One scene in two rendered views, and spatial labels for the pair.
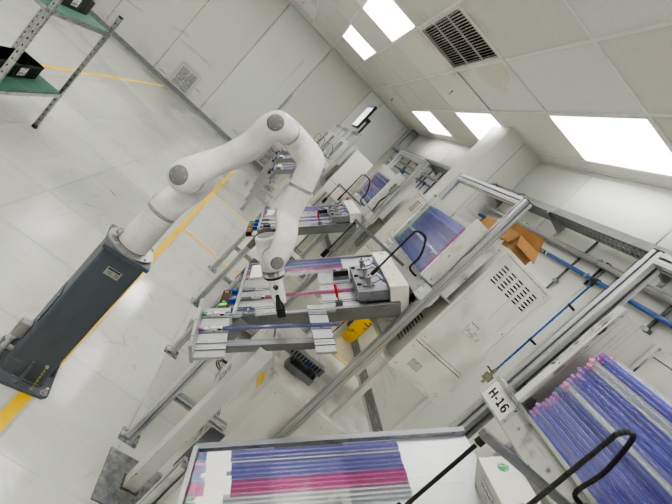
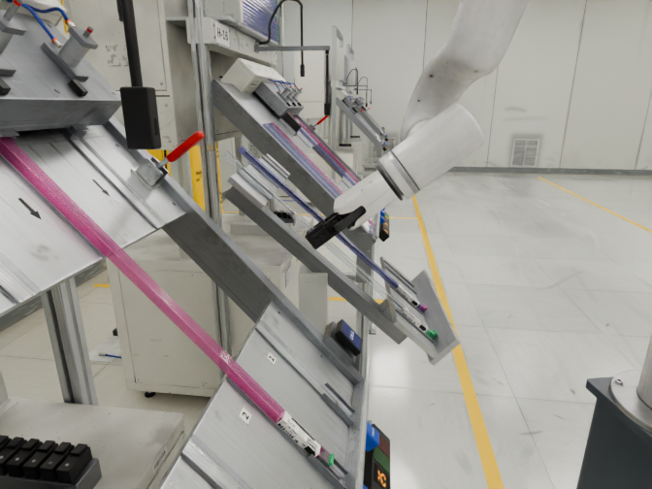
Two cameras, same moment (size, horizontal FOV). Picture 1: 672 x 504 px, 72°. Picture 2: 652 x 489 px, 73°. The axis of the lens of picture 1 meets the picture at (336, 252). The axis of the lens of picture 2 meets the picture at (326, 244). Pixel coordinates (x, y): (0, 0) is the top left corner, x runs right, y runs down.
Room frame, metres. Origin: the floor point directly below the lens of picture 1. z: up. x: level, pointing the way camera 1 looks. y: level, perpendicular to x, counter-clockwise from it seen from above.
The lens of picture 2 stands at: (2.39, 0.30, 1.14)
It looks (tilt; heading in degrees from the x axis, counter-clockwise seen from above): 18 degrees down; 203
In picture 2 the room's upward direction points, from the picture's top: straight up
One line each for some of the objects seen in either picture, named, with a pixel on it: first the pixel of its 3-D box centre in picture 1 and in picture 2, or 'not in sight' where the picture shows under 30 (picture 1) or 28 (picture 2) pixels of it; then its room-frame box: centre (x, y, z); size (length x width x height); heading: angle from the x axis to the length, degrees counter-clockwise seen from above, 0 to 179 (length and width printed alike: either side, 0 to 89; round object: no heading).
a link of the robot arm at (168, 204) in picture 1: (185, 189); not in sight; (1.70, 0.57, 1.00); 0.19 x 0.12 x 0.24; 177
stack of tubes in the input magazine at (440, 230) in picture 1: (434, 242); not in sight; (2.23, -0.31, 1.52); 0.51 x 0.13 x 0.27; 16
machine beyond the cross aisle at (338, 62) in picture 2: not in sight; (329, 121); (-2.49, -1.78, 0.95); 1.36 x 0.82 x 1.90; 106
